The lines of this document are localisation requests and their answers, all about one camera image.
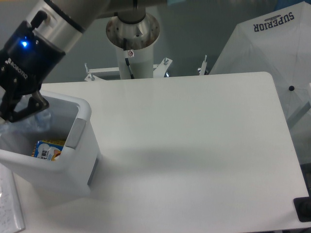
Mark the white plastic trash can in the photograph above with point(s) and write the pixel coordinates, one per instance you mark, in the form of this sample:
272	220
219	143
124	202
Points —
72	172

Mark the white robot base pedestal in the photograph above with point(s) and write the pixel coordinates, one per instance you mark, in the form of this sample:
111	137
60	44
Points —
134	41

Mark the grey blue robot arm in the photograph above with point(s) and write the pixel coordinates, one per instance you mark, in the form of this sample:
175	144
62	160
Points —
63	22

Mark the clear plastic bottle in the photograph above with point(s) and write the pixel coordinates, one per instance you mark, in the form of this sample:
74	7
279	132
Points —
36	123

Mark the blue yellow snack packet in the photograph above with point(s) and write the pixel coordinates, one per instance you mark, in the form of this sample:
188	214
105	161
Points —
48	149

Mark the black device at edge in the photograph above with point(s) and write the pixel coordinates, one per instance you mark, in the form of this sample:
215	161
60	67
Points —
303	208

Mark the white metal mounting bracket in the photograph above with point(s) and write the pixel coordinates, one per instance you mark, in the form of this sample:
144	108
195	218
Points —
127	71

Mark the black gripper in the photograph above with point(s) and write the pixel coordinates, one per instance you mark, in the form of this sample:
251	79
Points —
28	59

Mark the white umbrella with lettering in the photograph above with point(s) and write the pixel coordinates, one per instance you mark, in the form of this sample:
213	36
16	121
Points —
278	43

